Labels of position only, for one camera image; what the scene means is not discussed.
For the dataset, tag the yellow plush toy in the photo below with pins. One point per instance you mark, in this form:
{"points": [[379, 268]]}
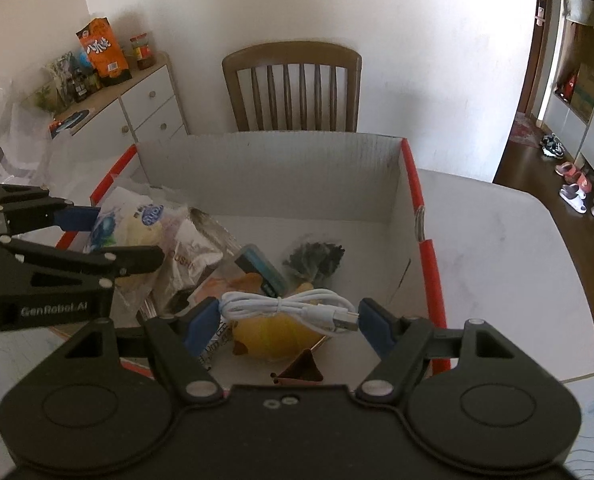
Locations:
{"points": [[272, 336]]}

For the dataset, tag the hanging tote bag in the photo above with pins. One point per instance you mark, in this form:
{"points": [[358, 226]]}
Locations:
{"points": [[581, 7]]}

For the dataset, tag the small teal box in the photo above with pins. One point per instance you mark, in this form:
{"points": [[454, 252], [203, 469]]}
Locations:
{"points": [[262, 265]]}

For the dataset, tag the red lidded jar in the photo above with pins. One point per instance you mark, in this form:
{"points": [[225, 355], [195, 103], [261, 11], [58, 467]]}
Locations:
{"points": [[142, 50]]}

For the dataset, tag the dark dried leaves packet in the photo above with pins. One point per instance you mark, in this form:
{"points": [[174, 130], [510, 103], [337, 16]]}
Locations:
{"points": [[317, 260]]}

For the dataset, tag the white slippers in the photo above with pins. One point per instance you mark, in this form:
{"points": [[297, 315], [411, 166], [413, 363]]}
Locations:
{"points": [[573, 199]]}

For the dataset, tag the brown triangular piece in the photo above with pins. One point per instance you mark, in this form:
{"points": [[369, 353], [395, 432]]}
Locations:
{"points": [[302, 370]]}

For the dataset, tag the cardboard carton on shelf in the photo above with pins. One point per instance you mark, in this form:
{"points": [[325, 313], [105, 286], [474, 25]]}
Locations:
{"points": [[588, 92]]}

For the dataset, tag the pink sandals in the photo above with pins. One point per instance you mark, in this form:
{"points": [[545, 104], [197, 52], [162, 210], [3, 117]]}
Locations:
{"points": [[573, 175]]}

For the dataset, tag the clear plastic bag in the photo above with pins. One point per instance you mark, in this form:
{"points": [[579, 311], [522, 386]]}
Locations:
{"points": [[7, 135]]}

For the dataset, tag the brown wooden chair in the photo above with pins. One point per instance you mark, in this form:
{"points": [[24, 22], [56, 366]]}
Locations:
{"points": [[292, 52]]}

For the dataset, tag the white shoe cabinet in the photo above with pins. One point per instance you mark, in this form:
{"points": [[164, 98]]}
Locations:
{"points": [[562, 115]]}

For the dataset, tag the brown wooden door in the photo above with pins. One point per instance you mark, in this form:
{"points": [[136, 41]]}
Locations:
{"points": [[532, 60]]}

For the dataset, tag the orange snack bag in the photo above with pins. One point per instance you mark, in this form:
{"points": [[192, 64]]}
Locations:
{"points": [[102, 50]]}

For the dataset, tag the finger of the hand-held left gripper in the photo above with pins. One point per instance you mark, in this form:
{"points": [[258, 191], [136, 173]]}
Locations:
{"points": [[74, 220], [102, 259]]}

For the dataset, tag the blue printed card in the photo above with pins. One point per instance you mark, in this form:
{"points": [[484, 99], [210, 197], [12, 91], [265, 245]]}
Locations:
{"points": [[69, 122]]}

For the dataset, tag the red doormat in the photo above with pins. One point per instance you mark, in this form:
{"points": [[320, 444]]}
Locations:
{"points": [[527, 130]]}

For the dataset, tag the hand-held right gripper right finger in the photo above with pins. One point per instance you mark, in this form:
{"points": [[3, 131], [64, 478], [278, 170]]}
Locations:
{"points": [[377, 325]]}

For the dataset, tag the bread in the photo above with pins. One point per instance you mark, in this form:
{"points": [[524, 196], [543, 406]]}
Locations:
{"points": [[137, 225]]}

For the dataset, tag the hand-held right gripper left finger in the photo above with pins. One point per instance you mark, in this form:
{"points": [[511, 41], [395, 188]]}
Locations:
{"points": [[202, 322]]}

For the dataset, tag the red bag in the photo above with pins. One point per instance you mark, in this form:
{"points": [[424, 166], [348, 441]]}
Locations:
{"points": [[566, 89]]}

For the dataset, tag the dark sneakers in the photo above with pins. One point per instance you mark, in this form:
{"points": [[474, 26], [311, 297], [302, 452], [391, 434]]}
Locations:
{"points": [[553, 146]]}

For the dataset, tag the round printed desktop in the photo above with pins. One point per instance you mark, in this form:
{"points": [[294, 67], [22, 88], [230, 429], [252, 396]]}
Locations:
{"points": [[502, 260]]}

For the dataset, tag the red cardboard box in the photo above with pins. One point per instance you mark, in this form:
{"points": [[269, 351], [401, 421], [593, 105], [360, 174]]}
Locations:
{"points": [[277, 180]]}

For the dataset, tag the orange packet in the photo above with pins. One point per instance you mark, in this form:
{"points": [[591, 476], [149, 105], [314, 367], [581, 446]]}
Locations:
{"points": [[222, 285]]}

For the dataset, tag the white printed packet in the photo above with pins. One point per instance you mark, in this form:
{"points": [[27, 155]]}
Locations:
{"points": [[214, 347]]}

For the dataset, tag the white drawer cabinet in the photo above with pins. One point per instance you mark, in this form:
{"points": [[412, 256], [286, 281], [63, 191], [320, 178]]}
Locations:
{"points": [[147, 105]]}

